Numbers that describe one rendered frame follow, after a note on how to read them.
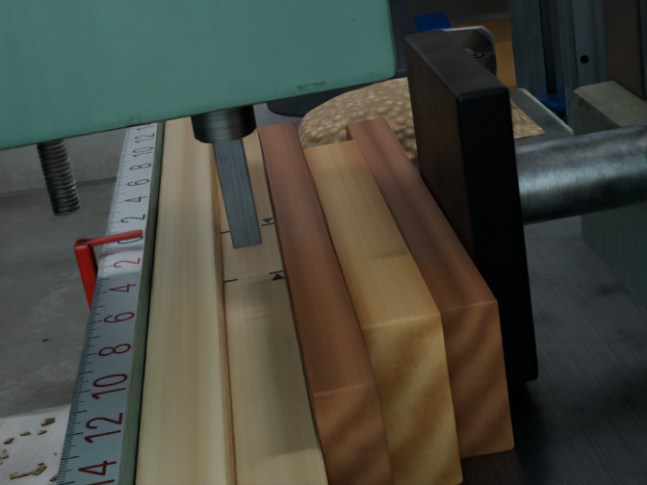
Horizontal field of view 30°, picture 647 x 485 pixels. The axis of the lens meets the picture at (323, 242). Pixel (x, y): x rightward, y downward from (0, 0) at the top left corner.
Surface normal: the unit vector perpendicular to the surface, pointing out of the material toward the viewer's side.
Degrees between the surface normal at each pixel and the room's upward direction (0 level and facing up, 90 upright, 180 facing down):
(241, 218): 90
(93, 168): 90
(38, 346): 1
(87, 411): 0
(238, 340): 0
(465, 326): 90
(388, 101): 18
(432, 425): 90
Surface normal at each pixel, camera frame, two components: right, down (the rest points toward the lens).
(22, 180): -0.05, 0.36
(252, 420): -0.15, -0.92
